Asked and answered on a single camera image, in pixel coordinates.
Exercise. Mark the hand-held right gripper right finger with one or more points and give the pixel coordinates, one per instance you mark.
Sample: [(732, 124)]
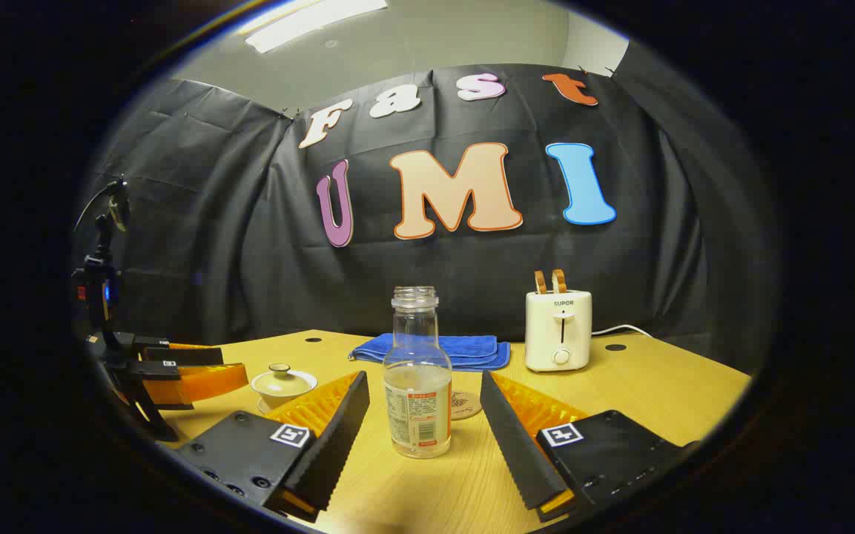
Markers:
[(512, 437)]

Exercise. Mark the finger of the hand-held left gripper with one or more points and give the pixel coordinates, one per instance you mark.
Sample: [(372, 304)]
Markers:
[(182, 356), (197, 382)]

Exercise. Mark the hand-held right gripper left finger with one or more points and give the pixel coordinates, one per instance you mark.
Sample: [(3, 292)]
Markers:
[(338, 437)]

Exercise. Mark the round coaster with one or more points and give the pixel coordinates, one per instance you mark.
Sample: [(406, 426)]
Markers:
[(466, 406)]

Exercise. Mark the white teacup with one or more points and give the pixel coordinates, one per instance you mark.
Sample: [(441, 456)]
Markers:
[(279, 400)]

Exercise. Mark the white teacup lid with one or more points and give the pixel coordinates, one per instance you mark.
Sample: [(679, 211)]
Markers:
[(284, 381)]

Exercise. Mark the clear glass water bottle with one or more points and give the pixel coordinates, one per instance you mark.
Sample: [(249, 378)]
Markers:
[(417, 393)]

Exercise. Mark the white teacup saucer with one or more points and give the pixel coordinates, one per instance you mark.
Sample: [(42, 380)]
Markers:
[(264, 406)]

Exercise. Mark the blue folded towel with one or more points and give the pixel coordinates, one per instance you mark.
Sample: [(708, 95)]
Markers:
[(471, 350)]

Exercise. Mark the white toaster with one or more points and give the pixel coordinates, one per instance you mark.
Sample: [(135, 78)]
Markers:
[(557, 334)]

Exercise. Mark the black backdrop cloth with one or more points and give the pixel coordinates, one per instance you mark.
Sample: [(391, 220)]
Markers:
[(249, 245)]

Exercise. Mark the bread slice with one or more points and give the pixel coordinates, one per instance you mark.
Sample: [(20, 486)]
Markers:
[(540, 282), (559, 281)]

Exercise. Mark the ceiling light panel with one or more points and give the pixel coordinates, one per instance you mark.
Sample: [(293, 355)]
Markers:
[(308, 21)]

